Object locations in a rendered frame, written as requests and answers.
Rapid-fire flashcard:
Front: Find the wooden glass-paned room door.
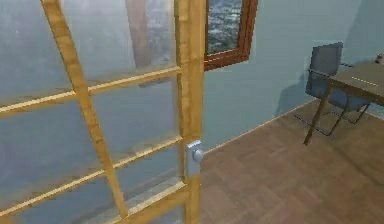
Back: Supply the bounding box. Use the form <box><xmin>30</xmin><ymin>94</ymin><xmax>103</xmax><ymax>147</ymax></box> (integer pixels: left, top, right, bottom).
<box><xmin>0</xmin><ymin>0</ymin><xmax>208</xmax><ymax>224</ymax></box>

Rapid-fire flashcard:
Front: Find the silver door knob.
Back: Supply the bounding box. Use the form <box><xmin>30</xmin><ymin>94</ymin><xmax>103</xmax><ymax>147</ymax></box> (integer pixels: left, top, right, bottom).
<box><xmin>185</xmin><ymin>139</ymin><xmax>205</xmax><ymax>178</ymax></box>

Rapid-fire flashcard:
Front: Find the brown framed window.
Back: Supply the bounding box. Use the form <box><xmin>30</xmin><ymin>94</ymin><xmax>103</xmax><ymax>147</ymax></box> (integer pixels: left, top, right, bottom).
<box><xmin>125</xmin><ymin>0</ymin><xmax>259</xmax><ymax>89</ymax></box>

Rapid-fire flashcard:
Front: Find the grey office chair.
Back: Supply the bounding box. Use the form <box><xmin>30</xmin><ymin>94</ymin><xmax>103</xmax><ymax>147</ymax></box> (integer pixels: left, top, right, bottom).
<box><xmin>293</xmin><ymin>41</ymin><xmax>371</xmax><ymax>137</ymax></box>

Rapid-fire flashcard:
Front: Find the brown wooden table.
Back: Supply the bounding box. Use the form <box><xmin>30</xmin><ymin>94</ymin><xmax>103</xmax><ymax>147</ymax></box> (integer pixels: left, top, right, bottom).
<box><xmin>303</xmin><ymin>59</ymin><xmax>384</xmax><ymax>147</ymax></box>

